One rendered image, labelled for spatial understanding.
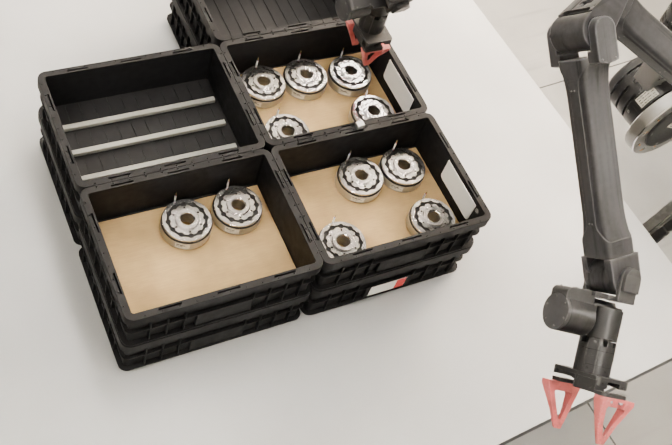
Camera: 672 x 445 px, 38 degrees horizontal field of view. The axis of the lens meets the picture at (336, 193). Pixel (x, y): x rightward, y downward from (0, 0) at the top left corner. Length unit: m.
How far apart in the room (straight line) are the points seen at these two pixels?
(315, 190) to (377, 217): 0.15
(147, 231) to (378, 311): 0.53
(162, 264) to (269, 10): 0.77
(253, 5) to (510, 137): 0.74
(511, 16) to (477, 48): 1.26
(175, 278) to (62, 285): 0.26
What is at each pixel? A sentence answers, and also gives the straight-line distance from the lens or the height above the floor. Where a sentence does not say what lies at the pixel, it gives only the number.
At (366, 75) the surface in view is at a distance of 2.34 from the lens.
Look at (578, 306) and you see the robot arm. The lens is 1.54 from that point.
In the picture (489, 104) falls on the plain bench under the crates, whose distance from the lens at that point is 2.63.
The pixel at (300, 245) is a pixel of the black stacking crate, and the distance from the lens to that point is 1.97.
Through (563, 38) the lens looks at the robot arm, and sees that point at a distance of 1.54.
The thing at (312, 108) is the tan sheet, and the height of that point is 0.83.
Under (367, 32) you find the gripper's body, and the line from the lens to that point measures 2.20.
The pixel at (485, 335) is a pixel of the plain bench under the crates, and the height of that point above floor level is 0.70.
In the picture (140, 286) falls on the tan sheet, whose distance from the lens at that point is 1.95.
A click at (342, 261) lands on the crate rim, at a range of 1.93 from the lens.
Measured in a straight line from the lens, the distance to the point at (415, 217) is 2.13.
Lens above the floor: 2.53
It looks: 53 degrees down
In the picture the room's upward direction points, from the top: 22 degrees clockwise
